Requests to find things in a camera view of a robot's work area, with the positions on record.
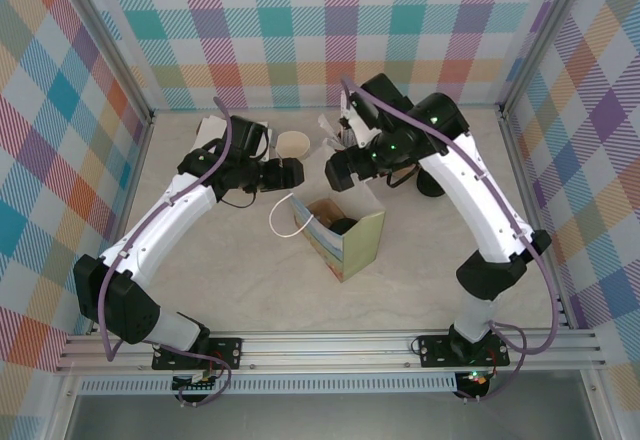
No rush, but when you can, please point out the aluminium side rail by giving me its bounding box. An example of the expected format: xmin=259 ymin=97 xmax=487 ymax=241
xmin=107 ymin=108 xmax=155 ymax=261
xmin=499 ymin=104 xmax=574 ymax=329

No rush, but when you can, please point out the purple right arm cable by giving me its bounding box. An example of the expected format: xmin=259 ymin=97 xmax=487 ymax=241
xmin=339 ymin=74 xmax=561 ymax=405

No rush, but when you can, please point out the white slotted cable duct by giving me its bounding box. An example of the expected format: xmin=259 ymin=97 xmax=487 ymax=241
xmin=79 ymin=377 xmax=459 ymax=395

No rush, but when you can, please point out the thin black left gripper cable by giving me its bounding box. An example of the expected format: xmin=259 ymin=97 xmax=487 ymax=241
xmin=218 ymin=193 xmax=257 ymax=210

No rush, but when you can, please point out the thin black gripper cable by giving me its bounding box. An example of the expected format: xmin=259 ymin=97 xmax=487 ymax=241
xmin=218 ymin=193 xmax=257 ymax=210
xmin=387 ymin=162 xmax=420 ymax=189

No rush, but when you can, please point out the grey metal sheet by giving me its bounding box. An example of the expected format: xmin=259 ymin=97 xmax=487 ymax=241
xmin=64 ymin=392 xmax=601 ymax=440

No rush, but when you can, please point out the small circuit board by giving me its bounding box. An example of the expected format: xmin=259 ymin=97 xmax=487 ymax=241
xmin=454 ymin=369 xmax=494 ymax=390
xmin=172 ymin=367 xmax=221 ymax=395

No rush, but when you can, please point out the white and green paper bag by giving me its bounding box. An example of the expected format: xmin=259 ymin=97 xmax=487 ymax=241
xmin=268 ymin=140 xmax=388 ymax=284

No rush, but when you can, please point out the thin black right gripper cable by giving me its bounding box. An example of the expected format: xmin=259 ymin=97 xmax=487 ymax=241
xmin=387 ymin=162 xmax=420 ymax=189

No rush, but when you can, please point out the white paper napkin stack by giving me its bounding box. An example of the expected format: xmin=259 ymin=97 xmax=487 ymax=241
xmin=196 ymin=114 xmax=277 ymax=161

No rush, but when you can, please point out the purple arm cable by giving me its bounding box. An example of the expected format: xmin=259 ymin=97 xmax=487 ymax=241
xmin=339 ymin=74 xmax=561 ymax=405
xmin=99 ymin=95 xmax=234 ymax=408

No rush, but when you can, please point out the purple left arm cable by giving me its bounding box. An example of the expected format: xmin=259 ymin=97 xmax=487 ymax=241
xmin=99 ymin=95 xmax=234 ymax=408

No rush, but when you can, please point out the aluminium frame post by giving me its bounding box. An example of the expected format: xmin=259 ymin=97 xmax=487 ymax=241
xmin=58 ymin=0 xmax=154 ymax=124
xmin=498 ymin=0 xmax=597 ymax=111

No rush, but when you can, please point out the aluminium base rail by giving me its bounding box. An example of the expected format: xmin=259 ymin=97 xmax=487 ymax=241
xmin=54 ymin=328 xmax=609 ymax=375

